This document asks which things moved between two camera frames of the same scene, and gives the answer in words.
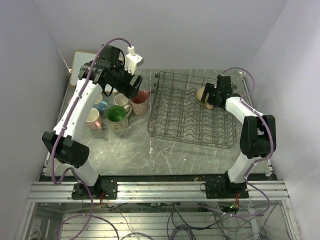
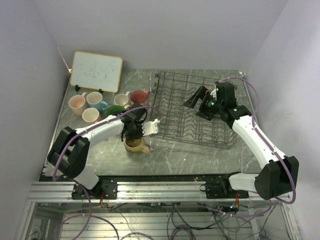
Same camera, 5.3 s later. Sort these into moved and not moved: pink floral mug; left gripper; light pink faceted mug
Moved: left gripper
Not moved: pink floral mug; light pink faceted mug
